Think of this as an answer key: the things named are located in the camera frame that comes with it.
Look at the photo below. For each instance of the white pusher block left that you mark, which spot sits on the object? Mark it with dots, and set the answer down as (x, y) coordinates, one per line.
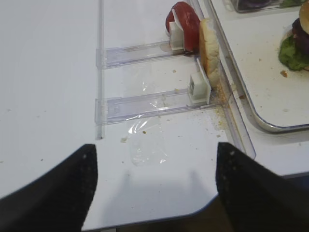
(199, 89)

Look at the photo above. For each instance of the metal baking tray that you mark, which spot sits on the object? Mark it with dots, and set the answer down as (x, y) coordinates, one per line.
(278, 104)

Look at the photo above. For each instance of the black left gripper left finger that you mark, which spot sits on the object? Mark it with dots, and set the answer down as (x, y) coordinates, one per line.
(58, 201)

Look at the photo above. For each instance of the white pusher block tomato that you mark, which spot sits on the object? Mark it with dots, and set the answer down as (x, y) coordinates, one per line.
(176, 33)

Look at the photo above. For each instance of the green lettuce leaf on burger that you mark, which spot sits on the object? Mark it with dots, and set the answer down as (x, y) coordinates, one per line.
(291, 56)

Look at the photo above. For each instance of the bread crumb on tray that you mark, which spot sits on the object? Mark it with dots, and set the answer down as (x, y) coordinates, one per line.
(283, 73)

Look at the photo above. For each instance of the clear track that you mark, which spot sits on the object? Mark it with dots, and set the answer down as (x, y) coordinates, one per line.
(114, 57)
(116, 110)

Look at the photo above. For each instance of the sesame top bun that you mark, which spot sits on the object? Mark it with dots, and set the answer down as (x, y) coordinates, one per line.
(304, 16)

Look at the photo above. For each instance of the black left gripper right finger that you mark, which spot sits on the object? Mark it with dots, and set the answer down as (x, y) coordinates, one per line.
(258, 200)

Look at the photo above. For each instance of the clear track left upper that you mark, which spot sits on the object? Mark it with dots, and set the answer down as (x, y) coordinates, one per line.
(114, 57)

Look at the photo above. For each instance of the clear rail left of tray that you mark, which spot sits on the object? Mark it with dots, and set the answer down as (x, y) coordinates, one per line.
(229, 86)

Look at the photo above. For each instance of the pale bun halves left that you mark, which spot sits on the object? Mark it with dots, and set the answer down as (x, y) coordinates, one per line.
(209, 51)

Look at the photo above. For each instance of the clear track left lower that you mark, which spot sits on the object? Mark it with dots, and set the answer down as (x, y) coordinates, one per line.
(116, 110)

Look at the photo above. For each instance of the stack of tomato slices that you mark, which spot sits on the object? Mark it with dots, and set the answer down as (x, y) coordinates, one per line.
(190, 24)

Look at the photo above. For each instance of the green lettuce in container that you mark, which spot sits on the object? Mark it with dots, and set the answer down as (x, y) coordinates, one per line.
(291, 3)

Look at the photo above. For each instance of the clear plastic container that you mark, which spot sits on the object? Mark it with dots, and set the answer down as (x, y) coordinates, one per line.
(243, 6)

